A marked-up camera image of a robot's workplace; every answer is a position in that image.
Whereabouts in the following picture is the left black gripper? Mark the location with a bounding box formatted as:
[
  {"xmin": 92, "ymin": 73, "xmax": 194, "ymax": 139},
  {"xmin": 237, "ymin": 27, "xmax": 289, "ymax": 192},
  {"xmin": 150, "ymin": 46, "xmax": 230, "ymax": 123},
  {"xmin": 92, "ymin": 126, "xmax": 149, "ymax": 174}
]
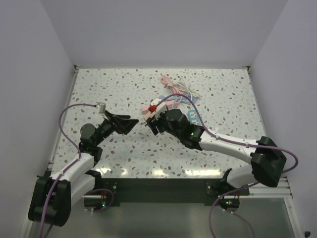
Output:
[{"xmin": 94, "ymin": 110, "xmax": 138, "ymax": 146}]

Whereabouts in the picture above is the teal power strip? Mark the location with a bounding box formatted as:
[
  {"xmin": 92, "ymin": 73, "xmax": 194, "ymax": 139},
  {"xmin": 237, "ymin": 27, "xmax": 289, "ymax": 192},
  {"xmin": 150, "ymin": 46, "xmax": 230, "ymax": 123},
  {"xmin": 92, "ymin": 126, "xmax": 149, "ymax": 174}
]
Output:
[{"xmin": 187, "ymin": 110, "xmax": 202, "ymax": 126}]

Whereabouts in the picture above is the pink power strip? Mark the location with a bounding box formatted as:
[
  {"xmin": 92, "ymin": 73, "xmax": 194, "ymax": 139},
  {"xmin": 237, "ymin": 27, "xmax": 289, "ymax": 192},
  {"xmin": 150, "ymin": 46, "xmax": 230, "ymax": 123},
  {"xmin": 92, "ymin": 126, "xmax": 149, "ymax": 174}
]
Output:
[{"xmin": 142, "ymin": 100, "xmax": 175, "ymax": 121}]

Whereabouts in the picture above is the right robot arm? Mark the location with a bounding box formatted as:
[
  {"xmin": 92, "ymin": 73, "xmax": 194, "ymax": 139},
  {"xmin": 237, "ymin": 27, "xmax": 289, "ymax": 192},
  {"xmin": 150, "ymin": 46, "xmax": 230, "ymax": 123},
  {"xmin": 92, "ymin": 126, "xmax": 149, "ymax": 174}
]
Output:
[{"xmin": 146, "ymin": 109, "xmax": 286, "ymax": 195}]

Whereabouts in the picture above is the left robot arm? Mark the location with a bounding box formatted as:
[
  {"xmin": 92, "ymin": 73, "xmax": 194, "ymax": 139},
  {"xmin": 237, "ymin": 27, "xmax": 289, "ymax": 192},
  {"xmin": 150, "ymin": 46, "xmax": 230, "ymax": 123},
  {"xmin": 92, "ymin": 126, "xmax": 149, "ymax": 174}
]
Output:
[{"xmin": 28, "ymin": 111, "xmax": 139, "ymax": 227}]

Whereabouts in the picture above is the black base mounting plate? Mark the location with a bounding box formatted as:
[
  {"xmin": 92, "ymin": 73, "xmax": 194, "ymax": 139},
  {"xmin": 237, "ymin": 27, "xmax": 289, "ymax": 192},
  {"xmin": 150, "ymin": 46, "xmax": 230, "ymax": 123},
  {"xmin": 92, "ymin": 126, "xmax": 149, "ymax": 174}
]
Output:
[{"xmin": 84, "ymin": 178, "xmax": 235, "ymax": 209}]

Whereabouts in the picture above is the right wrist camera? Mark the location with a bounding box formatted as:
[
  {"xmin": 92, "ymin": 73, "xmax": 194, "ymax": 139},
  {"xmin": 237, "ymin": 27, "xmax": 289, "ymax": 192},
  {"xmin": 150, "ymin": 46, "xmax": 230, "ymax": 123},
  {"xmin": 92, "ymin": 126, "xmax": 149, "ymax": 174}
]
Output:
[{"xmin": 148, "ymin": 98, "xmax": 167, "ymax": 119}]

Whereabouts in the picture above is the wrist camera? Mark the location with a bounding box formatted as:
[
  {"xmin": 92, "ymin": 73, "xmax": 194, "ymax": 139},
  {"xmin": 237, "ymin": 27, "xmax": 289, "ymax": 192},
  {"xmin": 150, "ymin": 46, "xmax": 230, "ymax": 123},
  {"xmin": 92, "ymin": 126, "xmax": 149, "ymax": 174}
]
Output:
[
  {"xmin": 148, "ymin": 98, "xmax": 167, "ymax": 119},
  {"xmin": 96, "ymin": 103, "xmax": 106, "ymax": 115}
]

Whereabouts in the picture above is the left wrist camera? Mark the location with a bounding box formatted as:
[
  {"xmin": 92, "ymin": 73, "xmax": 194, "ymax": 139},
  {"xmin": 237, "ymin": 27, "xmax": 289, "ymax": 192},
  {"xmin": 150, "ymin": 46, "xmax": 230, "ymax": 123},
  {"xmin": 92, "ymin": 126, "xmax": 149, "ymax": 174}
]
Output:
[{"xmin": 96, "ymin": 103, "xmax": 106, "ymax": 115}]

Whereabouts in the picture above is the blue coiled cord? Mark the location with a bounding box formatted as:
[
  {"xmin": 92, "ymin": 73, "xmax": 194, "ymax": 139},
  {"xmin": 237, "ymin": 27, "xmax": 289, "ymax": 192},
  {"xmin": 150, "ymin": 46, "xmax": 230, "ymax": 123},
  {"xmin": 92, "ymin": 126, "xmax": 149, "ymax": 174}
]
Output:
[{"xmin": 158, "ymin": 93, "xmax": 200, "ymax": 106}]

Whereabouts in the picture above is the pink coiled cord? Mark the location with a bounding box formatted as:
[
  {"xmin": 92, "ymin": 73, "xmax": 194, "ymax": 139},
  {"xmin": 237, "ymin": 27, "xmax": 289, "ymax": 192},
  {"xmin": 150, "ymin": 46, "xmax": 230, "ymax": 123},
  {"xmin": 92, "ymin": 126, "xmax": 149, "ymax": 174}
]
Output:
[{"xmin": 159, "ymin": 74, "xmax": 185, "ymax": 95}]

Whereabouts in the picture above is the white coiled cord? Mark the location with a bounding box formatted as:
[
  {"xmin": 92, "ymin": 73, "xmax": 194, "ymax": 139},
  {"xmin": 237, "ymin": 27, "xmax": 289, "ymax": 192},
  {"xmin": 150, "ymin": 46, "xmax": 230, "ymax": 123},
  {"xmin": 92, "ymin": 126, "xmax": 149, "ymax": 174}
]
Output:
[{"xmin": 173, "ymin": 78, "xmax": 203, "ymax": 99}]

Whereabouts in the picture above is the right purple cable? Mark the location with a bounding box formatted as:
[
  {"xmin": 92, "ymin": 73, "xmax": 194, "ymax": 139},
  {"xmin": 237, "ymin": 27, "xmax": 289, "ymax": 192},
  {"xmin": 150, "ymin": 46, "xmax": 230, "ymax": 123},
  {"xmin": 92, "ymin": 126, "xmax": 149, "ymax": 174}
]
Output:
[{"xmin": 158, "ymin": 93, "xmax": 299, "ymax": 238}]

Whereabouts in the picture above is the purple cable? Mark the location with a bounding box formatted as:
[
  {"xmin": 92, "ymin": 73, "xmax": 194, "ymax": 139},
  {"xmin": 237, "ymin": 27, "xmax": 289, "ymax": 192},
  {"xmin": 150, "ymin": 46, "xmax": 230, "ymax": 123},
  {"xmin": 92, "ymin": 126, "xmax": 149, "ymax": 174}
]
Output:
[
  {"xmin": 158, "ymin": 93, "xmax": 299, "ymax": 238},
  {"xmin": 39, "ymin": 104, "xmax": 115, "ymax": 238}
]

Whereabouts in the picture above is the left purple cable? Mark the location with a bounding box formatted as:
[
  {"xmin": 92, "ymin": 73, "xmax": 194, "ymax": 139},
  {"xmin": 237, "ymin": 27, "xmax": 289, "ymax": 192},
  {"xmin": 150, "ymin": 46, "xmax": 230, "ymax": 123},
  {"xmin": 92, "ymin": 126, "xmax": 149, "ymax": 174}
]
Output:
[{"xmin": 39, "ymin": 104, "xmax": 115, "ymax": 238}]

